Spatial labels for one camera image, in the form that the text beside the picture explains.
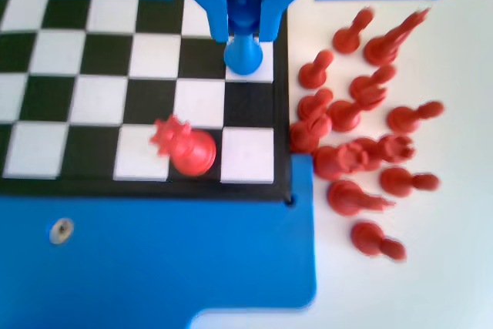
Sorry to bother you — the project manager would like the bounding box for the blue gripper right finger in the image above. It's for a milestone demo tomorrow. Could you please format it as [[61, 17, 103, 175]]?
[[260, 0, 317, 44]]

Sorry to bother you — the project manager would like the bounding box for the red chess queen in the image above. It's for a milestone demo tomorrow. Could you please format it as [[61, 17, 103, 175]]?
[[149, 114, 218, 178]]

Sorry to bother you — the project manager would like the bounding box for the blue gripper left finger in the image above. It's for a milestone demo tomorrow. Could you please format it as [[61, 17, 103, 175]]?
[[169, 0, 231, 44]]

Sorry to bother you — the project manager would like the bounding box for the red chess bishop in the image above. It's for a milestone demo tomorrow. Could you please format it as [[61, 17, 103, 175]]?
[[289, 114, 334, 153]]

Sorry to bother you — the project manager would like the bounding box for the black and white chessboard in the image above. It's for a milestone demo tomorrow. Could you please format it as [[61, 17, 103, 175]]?
[[0, 0, 294, 203]]

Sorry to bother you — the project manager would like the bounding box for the silver screw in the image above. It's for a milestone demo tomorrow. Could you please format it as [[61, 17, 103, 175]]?
[[49, 217, 75, 246]]

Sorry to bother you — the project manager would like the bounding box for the red chess rook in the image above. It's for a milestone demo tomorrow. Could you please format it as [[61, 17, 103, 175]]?
[[313, 136, 381, 182], [374, 133, 418, 165]]

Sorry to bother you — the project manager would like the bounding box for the red chess king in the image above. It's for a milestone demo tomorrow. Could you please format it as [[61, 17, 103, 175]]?
[[327, 179, 397, 218]]

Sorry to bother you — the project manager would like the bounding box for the blue chess king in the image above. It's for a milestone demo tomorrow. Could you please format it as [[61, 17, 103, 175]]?
[[223, 0, 265, 77]]

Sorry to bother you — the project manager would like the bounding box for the blue base plate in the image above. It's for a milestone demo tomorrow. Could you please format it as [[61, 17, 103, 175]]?
[[0, 153, 318, 329]]

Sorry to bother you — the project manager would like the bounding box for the red chess pawn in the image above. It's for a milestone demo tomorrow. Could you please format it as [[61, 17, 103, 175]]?
[[348, 63, 398, 101], [297, 87, 335, 122], [386, 100, 445, 135], [378, 166, 441, 199], [350, 220, 407, 263], [331, 6, 376, 55], [297, 49, 336, 90]]

